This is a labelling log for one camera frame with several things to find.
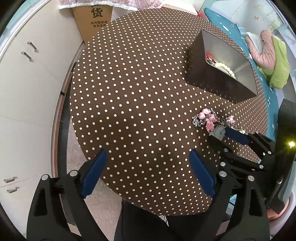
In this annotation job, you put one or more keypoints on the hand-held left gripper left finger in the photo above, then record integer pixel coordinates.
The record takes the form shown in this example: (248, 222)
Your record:
(92, 173)

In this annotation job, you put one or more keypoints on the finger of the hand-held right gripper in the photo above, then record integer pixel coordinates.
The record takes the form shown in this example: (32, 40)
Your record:
(235, 136)
(222, 148)

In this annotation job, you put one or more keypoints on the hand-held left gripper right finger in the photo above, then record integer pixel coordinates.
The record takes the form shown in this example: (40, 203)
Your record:
(203, 173)

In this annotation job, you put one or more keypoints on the grey plush charm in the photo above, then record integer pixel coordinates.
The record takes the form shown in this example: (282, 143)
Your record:
(218, 133)

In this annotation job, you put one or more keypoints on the metal tin box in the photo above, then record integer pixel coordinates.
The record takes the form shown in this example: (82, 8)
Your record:
(196, 69)

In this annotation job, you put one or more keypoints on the person's right hand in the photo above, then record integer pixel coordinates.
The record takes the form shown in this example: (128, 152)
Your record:
(275, 213)

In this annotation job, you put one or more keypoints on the round polka-dot table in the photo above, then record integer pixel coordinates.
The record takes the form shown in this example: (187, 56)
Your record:
(129, 104)

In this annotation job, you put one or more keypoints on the pink jacket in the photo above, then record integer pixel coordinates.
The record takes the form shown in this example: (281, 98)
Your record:
(266, 53)

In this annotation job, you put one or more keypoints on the white low cabinet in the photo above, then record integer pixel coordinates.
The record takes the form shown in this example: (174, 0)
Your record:
(34, 104)

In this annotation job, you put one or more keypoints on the teal bed mattress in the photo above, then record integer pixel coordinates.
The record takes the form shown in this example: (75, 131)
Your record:
(231, 30)

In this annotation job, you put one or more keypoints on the cardboard box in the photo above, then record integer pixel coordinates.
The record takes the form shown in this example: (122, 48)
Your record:
(92, 23)

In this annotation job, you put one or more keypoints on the pink checked cloth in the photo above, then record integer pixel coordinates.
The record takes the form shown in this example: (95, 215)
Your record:
(74, 3)

